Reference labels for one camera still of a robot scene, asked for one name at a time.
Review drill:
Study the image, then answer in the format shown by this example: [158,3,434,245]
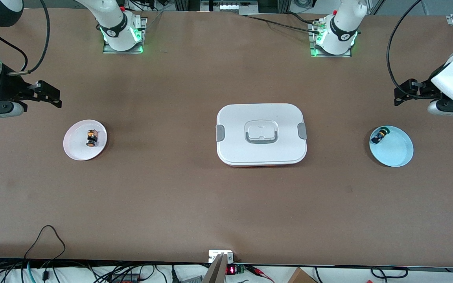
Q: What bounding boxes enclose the white lidded lunch box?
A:
[215,103,308,167]

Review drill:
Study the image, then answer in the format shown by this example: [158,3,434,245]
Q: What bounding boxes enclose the brown cardboard box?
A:
[285,267,318,283]

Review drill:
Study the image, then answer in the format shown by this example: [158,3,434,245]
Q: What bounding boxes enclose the pink round plate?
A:
[63,119,108,161]

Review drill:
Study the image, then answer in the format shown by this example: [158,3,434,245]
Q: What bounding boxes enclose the light blue round plate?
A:
[369,125,414,168]

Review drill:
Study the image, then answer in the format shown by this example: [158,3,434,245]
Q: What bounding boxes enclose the red clip lead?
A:
[248,265,275,283]

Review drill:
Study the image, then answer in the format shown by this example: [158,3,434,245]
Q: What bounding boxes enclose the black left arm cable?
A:
[386,0,424,90]

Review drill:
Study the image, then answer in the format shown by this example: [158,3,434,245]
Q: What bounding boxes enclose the green push-button switch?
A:
[370,127,391,145]

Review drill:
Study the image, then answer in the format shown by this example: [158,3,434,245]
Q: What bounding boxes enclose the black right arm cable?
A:
[0,0,51,75]

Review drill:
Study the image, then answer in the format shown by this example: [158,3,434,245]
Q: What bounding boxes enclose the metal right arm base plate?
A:
[102,17,148,55]

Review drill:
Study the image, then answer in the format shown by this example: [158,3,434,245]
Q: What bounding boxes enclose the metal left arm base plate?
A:
[308,22,352,59]

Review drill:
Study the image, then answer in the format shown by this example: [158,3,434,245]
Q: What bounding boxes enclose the black looped table cable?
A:
[24,225,66,268]

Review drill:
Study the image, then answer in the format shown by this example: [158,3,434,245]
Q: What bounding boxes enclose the black cable to arm base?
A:
[245,15,322,33]

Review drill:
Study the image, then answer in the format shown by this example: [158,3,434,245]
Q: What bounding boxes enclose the black floor cable loop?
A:
[370,266,409,279]

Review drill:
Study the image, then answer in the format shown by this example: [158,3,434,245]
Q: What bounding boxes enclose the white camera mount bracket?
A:
[208,250,234,263]

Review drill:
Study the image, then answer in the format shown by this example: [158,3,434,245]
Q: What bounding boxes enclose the grey aluminium mount bar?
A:
[201,253,229,283]

